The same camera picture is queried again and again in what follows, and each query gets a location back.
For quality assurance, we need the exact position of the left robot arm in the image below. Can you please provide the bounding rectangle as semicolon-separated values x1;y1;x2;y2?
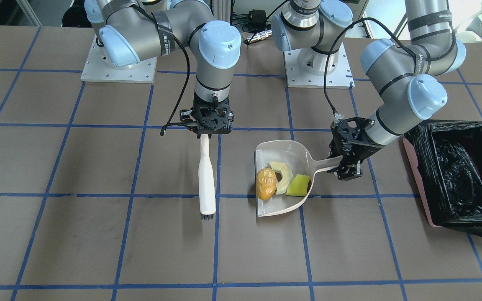
271;0;466;180

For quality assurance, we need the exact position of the orange potato toy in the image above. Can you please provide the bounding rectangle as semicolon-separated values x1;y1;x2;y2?
256;168;276;201

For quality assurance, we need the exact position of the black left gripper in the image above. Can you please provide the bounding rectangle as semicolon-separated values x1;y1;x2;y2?
328;117;383;181

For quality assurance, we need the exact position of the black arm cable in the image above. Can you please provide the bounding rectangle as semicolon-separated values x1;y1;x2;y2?
323;18;417;122
160;8;191;137

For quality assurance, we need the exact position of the pale curved peel piece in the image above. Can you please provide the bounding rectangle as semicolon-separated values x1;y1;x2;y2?
268;161;293;195

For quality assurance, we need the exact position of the white plastic dustpan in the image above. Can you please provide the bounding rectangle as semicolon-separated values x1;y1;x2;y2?
254;140;342;217

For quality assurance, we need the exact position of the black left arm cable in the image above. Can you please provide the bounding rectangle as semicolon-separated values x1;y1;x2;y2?
323;18;417;122

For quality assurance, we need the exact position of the yellow sponge piece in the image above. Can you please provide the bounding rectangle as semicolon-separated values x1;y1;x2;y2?
285;174;311;197

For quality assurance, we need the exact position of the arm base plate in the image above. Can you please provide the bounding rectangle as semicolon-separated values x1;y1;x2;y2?
284;44;355;89
80;36;158;84

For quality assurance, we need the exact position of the white hand brush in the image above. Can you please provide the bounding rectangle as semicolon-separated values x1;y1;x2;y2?
198;135;216;220

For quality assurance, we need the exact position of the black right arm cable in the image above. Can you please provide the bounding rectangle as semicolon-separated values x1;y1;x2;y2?
160;8;191;137

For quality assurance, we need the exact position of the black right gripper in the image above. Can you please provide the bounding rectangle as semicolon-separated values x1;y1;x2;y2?
179;94;234;135

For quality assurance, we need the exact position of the pink bin with black bag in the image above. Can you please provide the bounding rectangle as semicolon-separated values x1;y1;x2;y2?
404;120;482;237

